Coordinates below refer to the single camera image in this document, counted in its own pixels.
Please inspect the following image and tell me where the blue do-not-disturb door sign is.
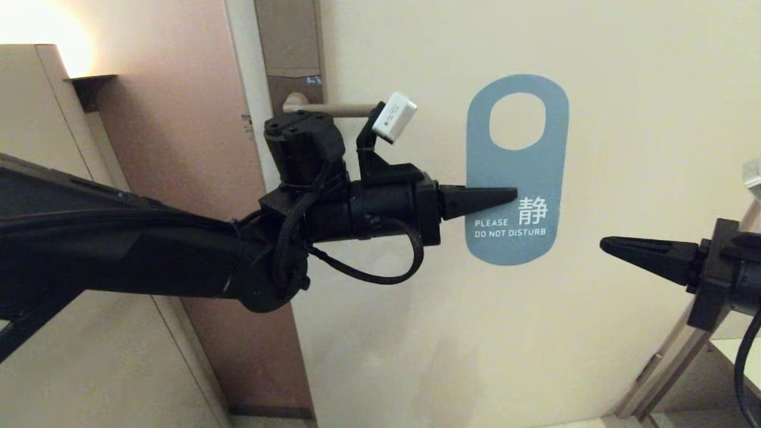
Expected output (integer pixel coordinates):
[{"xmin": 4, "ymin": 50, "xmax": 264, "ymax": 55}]
[{"xmin": 465, "ymin": 74, "xmax": 570, "ymax": 266}]

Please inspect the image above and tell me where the thin black right gripper cable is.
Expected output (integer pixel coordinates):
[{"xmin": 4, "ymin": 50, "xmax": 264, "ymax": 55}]
[{"xmin": 734, "ymin": 309, "xmax": 761, "ymax": 414}]

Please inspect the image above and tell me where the thin black left gripper cable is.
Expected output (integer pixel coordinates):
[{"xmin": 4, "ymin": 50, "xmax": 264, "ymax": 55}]
[{"xmin": 309, "ymin": 217, "xmax": 425, "ymax": 285}]

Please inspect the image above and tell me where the brown closet door frame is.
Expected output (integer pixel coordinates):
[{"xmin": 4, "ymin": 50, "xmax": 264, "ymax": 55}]
[{"xmin": 615, "ymin": 187, "xmax": 761, "ymax": 424}]

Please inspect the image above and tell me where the dark wall lamp bracket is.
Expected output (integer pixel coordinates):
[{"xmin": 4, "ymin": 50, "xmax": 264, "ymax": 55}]
[{"xmin": 70, "ymin": 74, "xmax": 118, "ymax": 114}]

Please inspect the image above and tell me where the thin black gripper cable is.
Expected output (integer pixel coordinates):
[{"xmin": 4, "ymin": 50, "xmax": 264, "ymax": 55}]
[
  {"xmin": 309, "ymin": 217, "xmax": 425, "ymax": 285},
  {"xmin": 734, "ymin": 309, "xmax": 761, "ymax": 414}
]

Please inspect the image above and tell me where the beige metal door handle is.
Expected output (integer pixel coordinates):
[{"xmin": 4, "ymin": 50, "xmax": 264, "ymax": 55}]
[{"xmin": 282, "ymin": 92, "xmax": 381, "ymax": 118}]

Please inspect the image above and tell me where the brown door lock plate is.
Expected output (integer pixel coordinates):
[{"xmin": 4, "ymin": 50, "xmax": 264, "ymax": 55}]
[{"xmin": 254, "ymin": 0, "xmax": 325, "ymax": 119}]

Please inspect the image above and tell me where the brown frame hinge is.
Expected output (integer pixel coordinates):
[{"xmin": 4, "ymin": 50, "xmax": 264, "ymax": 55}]
[{"xmin": 635, "ymin": 354, "xmax": 662, "ymax": 384}]

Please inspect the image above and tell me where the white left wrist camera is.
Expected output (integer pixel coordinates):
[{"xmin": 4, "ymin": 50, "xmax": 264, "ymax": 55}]
[{"xmin": 373, "ymin": 92, "xmax": 418, "ymax": 144}]

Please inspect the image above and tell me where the dark baseboard strip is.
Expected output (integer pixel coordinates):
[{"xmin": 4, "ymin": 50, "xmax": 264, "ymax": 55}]
[{"xmin": 229, "ymin": 406, "xmax": 314, "ymax": 421}]

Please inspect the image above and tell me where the black left camera bracket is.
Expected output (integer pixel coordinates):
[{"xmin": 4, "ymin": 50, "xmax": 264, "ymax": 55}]
[{"xmin": 356, "ymin": 101, "xmax": 424, "ymax": 185}]

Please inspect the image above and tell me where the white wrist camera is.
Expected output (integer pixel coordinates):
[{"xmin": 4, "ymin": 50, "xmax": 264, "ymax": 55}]
[
  {"xmin": 742, "ymin": 159, "xmax": 761, "ymax": 206},
  {"xmin": 373, "ymin": 92, "xmax": 418, "ymax": 144}
]

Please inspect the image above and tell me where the white door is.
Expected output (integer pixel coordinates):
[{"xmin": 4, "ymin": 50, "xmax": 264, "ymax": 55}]
[{"xmin": 229, "ymin": 0, "xmax": 761, "ymax": 428}]

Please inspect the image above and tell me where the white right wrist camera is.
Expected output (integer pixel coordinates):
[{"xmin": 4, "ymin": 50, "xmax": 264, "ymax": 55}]
[{"xmin": 742, "ymin": 159, "xmax": 761, "ymax": 206}]

